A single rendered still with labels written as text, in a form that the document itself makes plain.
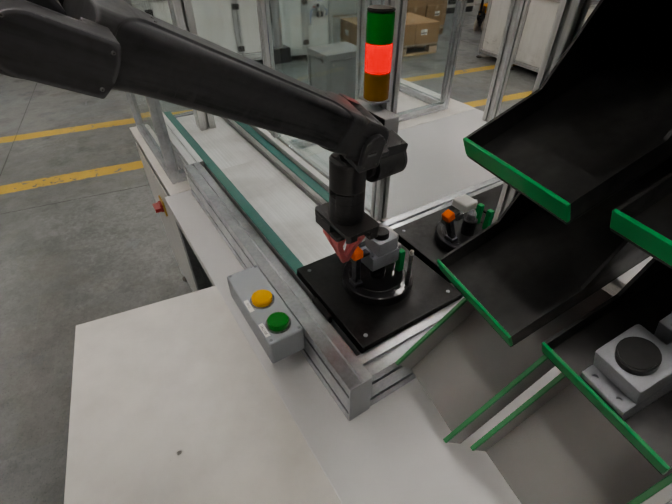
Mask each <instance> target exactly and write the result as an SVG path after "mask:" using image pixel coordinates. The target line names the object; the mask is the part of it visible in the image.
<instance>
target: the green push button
mask: <svg viewBox="0 0 672 504"><path fill-rule="evenodd" d="M267 325H268V328H269V329H270V330H272V331H275V332H279V331H283V330H285V329H286V328H287V327H288V325H289V317H288V316H287V314H285V313H283V312H275V313H272V314H271V315H270V316H269V317H268V318H267Z"/></svg>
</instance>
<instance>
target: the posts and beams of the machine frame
mask: <svg viewBox="0 0 672 504"><path fill-rule="evenodd" d="M528 1H529V0H511V2H510V6H509V10H508V14H507V18H506V22H505V27H504V31H503V35H502V39H501V43H500V47H499V52H498V56H497V60H496V64H495V68H494V73H493V77H492V81H491V85H490V89H489V93H488V98H487V102H486V106H485V110H484V114H483V118H482V120H484V121H486V120H487V122H489V121H490V120H492V119H494V118H495V117H497V116H498V114H499V111H500V107H501V103H502V99H503V95H504V92H505V88H506V84H507V80H508V76H509V73H510V69H511V65H512V61H513V58H514V54H515V50H516V46H517V42H518V39H519V35H520V31H521V27H522V23H523V20H524V16H525V12H526V8H527V5H528Z"/></svg>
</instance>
